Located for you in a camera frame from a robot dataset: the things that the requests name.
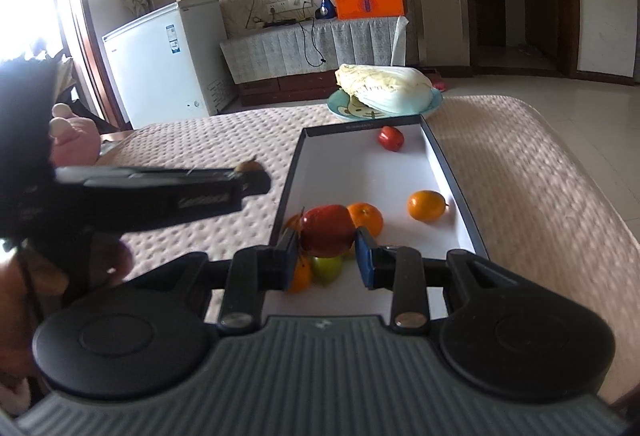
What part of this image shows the orange tangerine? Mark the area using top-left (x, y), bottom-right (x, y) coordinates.
top-left (287, 253), bottom-right (313, 293)
top-left (281, 213), bottom-right (304, 244)
top-left (347, 202), bottom-right (385, 239)

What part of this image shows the grey lace cabinet cloth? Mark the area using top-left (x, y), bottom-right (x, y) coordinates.
top-left (220, 16), bottom-right (408, 84)

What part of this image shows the pink plush toy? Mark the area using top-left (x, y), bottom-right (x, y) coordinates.
top-left (50, 103), bottom-right (101, 167)

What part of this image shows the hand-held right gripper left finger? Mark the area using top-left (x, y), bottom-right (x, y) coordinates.
top-left (120, 226), bottom-right (301, 331)

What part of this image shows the green tomato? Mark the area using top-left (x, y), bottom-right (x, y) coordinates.
top-left (311, 255), bottom-right (344, 286)

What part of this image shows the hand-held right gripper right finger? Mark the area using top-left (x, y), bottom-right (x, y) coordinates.
top-left (354, 227), bottom-right (526, 333)

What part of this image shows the blue cartoon plate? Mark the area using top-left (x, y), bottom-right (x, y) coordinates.
top-left (327, 86), bottom-right (444, 121)

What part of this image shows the small red fruit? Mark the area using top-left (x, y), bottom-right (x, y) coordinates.
top-left (377, 126), bottom-right (405, 152)

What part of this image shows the white chest freezer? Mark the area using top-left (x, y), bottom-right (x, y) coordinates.
top-left (102, 0), bottom-right (236, 129)

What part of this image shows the napa cabbage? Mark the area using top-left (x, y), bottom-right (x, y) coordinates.
top-left (335, 63), bottom-right (433, 114)

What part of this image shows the large red apple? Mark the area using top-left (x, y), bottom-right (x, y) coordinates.
top-left (299, 204), bottom-right (357, 258)

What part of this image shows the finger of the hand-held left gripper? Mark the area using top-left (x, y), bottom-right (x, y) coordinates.
top-left (125, 168), bottom-right (272, 196)

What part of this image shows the person's left hand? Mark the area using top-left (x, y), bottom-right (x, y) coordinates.
top-left (0, 239), bottom-right (133, 377)

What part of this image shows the wooden window frame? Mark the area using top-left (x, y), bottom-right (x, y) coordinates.
top-left (45, 0), bottom-right (132, 129)

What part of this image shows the dark wooden television cabinet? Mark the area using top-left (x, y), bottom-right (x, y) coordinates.
top-left (237, 64), bottom-right (346, 106)

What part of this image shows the white box with dark rim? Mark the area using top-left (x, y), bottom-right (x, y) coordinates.
top-left (260, 115), bottom-right (488, 322)

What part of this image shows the black power cable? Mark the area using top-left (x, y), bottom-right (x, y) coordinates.
top-left (305, 14), bottom-right (327, 66)

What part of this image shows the wooden counter cabinet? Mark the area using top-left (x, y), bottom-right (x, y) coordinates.
top-left (524, 0), bottom-right (558, 58)

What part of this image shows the pink quilted blanket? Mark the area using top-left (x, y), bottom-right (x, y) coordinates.
top-left (95, 95), bottom-right (640, 412)

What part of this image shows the white wall socket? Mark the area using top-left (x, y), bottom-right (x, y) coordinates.
top-left (266, 0), bottom-right (313, 14)

